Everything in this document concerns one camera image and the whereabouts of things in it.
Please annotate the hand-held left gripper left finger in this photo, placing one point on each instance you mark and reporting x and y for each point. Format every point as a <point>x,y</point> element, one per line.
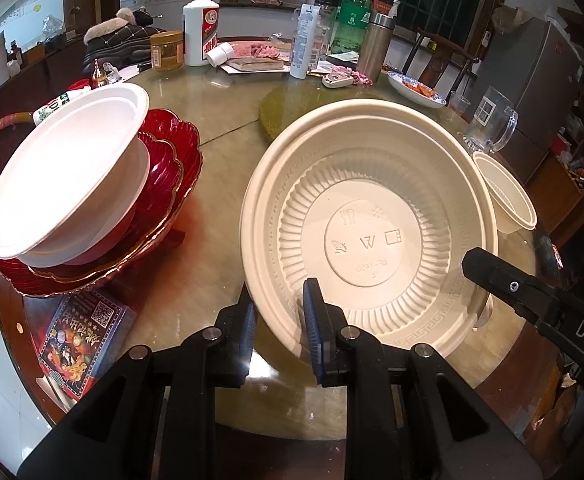
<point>244,330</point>

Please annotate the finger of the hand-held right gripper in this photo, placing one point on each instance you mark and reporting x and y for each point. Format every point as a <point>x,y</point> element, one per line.
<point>516,285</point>

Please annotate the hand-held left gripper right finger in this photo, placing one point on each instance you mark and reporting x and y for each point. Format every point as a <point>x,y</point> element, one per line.
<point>312,325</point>

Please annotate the large beige plastic plate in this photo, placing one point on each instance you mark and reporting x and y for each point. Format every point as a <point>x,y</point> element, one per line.
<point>371,104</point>
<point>366,240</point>

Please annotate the small red scalloped plate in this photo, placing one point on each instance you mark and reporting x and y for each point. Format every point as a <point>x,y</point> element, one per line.
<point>164,160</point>

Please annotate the large red scalloped plate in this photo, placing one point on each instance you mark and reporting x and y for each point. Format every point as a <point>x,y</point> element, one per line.
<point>184,132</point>

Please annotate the small beige plastic bowl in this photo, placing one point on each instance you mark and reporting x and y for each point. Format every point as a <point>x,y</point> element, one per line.
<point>506,190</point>

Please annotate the colourful printed box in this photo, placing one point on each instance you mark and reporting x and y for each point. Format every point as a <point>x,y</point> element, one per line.
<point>82,345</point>

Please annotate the clear glass mug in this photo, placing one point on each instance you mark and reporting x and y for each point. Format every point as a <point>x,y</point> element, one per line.
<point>491,120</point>

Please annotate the small clear plastic cup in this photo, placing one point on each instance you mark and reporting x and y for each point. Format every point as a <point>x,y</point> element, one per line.
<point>460,105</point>

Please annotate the grey refrigerator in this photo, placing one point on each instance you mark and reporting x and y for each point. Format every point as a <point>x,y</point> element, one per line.
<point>526,90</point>

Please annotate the blue white plate with food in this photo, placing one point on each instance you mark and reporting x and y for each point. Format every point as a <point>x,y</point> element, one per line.
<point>416,91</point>

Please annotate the wooden chair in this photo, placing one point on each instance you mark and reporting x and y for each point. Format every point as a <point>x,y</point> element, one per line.
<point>436,60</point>

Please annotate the pink key fob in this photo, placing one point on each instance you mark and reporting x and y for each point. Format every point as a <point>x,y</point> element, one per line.
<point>342,80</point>

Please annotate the small white cup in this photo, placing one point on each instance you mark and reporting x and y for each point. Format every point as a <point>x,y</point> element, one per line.
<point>220,54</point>

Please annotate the steel thermos flask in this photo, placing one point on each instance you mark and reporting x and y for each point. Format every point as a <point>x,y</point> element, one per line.
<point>374,45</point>

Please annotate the white tube blue label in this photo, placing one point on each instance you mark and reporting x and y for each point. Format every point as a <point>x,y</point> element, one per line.
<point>304,42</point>

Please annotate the amber plastic jar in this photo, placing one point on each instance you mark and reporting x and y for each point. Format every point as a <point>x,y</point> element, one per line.
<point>168,52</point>

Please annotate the white spray bottle green label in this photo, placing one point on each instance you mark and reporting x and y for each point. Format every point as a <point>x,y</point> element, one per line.
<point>59,105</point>

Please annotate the gold bell-shaped ornament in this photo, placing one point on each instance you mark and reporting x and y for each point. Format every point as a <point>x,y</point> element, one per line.
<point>99,75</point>

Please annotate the white liquor bottle red cap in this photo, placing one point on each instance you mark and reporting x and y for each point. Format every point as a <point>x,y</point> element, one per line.
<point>199,30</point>

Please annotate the clear plastic jar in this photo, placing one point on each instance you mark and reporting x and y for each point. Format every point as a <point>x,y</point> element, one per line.
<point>328,20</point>

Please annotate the green plastic bottle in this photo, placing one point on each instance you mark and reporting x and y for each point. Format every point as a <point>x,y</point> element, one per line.
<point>352,15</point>

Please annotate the black fur-trimmed jacket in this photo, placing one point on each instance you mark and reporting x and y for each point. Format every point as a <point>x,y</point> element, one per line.
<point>122,37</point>

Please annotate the wooden sideboard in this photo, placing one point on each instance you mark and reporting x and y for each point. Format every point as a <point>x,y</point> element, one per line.
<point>2,92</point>

